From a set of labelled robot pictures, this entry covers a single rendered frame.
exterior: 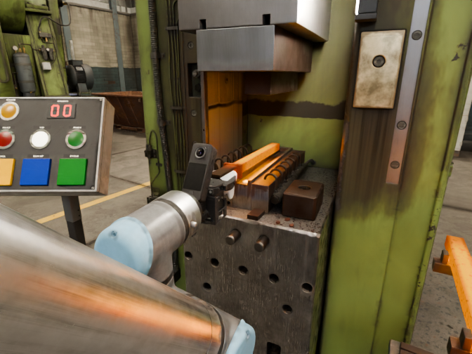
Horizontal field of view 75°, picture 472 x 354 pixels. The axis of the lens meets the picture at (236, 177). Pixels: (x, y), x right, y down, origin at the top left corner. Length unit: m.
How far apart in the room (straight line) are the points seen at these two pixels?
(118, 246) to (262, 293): 0.51
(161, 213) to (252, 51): 0.44
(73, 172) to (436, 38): 0.95
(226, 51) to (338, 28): 0.52
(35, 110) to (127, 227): 0.68
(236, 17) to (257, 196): 0.43
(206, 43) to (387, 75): 0.43
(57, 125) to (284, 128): 0.78
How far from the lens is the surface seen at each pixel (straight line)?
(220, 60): 0.80
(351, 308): 1.09
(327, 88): 1.20
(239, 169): 0.74
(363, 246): 0.96
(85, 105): 1.01
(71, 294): 0.24
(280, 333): 0.94
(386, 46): 0.83
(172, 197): 0.53
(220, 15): 0.81
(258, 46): 0.76
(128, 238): 0.45
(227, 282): 0.91
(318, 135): 1.22
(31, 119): 1.07
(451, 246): 0.73
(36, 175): 1.00
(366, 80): 0.83
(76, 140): 0.98
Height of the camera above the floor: 1.26
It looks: 18 degrees down
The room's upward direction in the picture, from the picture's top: straight up
